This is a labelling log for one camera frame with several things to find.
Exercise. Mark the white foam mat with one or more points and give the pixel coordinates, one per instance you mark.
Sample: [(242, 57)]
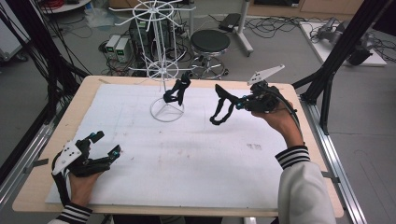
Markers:
[(186, 161)]

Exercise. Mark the black foot pedal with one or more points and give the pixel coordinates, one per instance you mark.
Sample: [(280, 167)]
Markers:
[(229, 21)]

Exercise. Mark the black round stool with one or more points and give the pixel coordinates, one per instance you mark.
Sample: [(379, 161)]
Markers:
[(210, 40)]

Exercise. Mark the black computer case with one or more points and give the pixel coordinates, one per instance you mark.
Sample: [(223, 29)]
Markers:
[(138, 34)]

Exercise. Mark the person's right hand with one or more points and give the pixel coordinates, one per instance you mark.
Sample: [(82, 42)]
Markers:
[(285, 124)]

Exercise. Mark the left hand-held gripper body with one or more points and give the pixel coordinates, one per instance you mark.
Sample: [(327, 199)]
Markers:
[(67, 155)]

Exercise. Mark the person's left hand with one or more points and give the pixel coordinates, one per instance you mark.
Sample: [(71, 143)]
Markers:
[(81, 189)]

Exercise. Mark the wooden table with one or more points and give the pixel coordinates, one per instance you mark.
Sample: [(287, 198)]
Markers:
[(37, 174)]

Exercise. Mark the round white table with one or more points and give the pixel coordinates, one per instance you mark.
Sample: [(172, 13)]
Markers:
[(65, 6)]

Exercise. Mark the white equipment case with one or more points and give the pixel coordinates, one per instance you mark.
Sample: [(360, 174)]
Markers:
[(9, 40)]

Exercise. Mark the aluminium rail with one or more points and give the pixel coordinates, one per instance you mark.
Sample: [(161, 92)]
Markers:
[(339, 161), (18, 174)]

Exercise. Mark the desk with white legs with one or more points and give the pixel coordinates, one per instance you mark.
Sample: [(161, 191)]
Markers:
[(243, 28)]

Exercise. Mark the bench power supply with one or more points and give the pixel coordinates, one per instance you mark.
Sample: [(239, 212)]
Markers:
[(123, 49), (112, 43)]

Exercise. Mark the white floor platform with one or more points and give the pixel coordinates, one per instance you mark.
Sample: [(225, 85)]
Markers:
[(320, 49)]

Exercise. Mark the black frame post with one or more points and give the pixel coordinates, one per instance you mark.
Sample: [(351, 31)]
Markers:
[(43, 56), (342, 49)]

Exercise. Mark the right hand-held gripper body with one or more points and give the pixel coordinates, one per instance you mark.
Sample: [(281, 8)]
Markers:
[(263, 98)]

